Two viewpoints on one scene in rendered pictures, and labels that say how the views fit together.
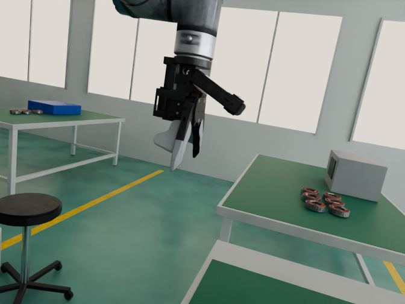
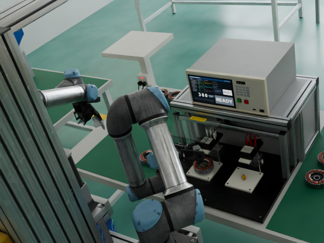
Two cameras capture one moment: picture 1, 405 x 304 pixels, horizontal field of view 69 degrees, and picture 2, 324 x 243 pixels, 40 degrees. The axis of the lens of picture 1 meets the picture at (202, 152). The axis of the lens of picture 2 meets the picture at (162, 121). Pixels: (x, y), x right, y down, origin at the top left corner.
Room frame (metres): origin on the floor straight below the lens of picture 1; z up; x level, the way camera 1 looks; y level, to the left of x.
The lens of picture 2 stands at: (-0.66, 1.63, 2.36)
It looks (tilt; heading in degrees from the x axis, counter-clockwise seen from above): 33 degrees down; 297
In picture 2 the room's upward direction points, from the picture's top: 15 degrees counter-clockwise
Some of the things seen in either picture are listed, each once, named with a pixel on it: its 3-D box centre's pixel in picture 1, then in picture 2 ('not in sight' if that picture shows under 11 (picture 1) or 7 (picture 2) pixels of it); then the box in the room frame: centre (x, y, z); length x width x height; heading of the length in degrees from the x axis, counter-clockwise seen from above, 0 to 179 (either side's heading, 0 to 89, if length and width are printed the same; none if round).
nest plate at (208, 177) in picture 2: not in sight; (204, 168); (0.06, -0.11, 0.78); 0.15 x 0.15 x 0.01; 75
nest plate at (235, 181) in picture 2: not in sight; (244, 179); (-0.17, -0.04, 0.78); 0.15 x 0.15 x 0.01; 75
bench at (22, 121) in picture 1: (50, 143); not in sight; (3.65, 1.92, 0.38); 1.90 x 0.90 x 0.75; 165
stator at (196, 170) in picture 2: not in sight; (203, 165); (0.06, -0.11, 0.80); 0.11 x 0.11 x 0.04
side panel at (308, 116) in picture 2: not in sight; (308, 122); (-0.47, -0.38, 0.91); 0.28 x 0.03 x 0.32; 75
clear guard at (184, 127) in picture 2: not in sight; (195, 130); (0.07, -0.12, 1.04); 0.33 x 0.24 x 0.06; 75
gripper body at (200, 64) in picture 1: (184, 91); (83, 108); (0.57, 0.05, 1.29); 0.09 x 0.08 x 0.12; 77
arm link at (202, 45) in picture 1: (194, 47); not in sight; (0.57, 0.05, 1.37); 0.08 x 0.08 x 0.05
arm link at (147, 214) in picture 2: not in sight; (151, 221); (-0.01, 0.66, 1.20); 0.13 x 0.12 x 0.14; 34
